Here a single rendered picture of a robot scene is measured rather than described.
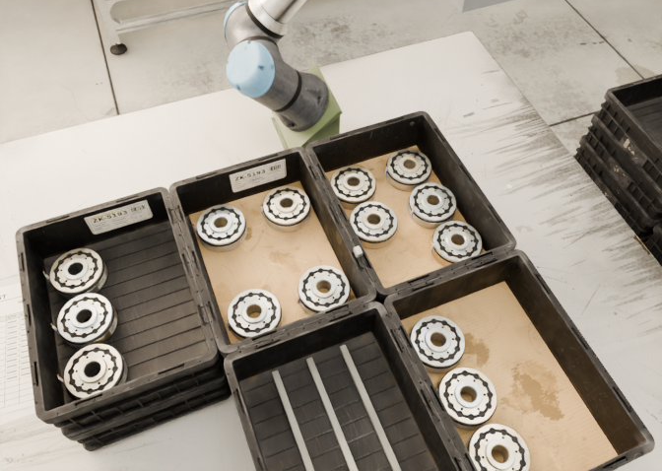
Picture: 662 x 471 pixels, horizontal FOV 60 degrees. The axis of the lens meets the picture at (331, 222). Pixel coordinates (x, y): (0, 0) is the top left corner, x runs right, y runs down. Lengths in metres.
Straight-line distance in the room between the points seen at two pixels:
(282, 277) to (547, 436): 0.57
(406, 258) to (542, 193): 0.49
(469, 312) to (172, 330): 0.58
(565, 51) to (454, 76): 1.46
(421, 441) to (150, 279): 0.61
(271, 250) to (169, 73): 1.82
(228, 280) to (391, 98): 0.79
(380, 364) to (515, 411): 0.25
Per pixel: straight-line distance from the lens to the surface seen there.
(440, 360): 1.10
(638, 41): 3.43
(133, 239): 1.29
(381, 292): 1.06
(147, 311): 1.20
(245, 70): 1.36
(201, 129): 1.64
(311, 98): 1.44
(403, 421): 1.08
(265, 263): 1.20
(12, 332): 1.43
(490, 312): 1.19
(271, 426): 1.07
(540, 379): 1.17
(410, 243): 1.24
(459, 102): 1.73
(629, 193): 2.12
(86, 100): 2.90
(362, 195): 1.26
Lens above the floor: 1.86
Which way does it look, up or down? 56 degrees down
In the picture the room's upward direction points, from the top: 1 degrees clockwise
